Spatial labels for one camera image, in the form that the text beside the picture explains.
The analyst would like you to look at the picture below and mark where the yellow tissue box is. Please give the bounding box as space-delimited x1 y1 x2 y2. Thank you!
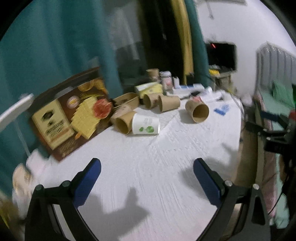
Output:
134 82 163 99

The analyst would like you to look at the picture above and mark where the white desk lamp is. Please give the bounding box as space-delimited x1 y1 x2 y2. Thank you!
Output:
0 93 35 132

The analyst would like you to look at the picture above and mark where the brown cracker box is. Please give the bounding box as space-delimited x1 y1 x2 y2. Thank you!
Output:
29 67 113 161

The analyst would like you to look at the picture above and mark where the black monitor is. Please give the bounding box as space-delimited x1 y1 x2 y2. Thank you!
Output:
206 42 237 72

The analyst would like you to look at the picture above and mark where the upright brown paper cup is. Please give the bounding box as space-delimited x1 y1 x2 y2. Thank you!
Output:
146 68 159 82

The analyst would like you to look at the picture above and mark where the white pill bottle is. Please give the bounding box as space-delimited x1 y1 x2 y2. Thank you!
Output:
159 71 173 90

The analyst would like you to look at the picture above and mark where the white long box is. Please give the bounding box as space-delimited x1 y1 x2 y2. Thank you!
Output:
172 83 205 95

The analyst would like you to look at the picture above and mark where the grey bed headboard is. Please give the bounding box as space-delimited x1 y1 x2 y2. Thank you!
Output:
255 42 295 92

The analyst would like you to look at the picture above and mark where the white paper cup green print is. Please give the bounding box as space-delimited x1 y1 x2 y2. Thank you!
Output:
132 113 161 135

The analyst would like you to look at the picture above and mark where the green bed sheet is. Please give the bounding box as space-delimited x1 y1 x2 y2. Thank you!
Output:
260 81 295 229

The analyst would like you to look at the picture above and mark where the brown paper tray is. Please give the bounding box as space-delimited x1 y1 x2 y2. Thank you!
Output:
112 92 139 110

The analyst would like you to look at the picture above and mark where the brown paper cup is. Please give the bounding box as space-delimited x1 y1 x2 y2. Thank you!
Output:
146 68 159 82
185 99 210 123
143 93 163 109
159 95 181 113
110 110 136 135

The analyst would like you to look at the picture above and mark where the brown paper cup lying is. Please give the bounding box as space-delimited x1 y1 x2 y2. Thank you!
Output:
110 110 136 135
143 93 163 109
159 95 181 113

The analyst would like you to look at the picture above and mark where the white tablecloth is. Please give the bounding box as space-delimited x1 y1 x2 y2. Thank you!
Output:
13 94 243 240

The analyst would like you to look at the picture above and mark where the blue white paper strip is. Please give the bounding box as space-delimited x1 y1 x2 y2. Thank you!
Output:
214 104 230 116

